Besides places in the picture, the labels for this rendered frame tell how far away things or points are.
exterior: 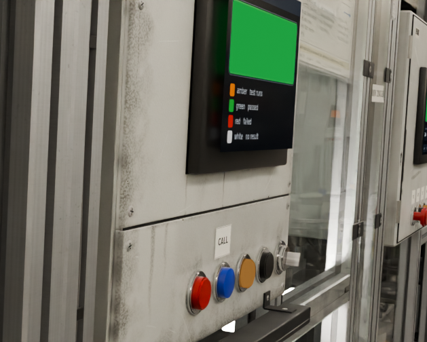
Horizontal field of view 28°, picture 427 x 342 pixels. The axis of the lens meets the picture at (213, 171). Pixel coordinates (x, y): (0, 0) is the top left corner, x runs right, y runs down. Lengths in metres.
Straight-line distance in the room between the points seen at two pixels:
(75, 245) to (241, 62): 0.26
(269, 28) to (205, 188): 0.18
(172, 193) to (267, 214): 0.25
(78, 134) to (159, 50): 0.12
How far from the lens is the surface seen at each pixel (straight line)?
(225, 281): 0.82
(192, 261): 0.77
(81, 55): 0.60
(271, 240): 0.97
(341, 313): 1.44
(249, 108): 0.81
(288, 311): 0.96
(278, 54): 0.88
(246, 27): 0.79
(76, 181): 0.60
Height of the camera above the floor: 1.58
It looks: 4 degrees down
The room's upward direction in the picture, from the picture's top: 3 degrees clockwise
